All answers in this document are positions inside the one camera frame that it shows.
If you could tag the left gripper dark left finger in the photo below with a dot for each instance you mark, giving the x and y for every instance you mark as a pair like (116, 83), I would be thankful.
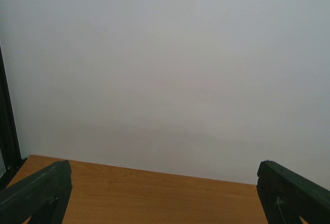
(42, 197)

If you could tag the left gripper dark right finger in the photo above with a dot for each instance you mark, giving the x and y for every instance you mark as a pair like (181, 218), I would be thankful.
(287, 197)

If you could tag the black aluminium frame post left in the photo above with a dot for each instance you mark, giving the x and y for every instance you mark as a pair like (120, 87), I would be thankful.
(10, 150)

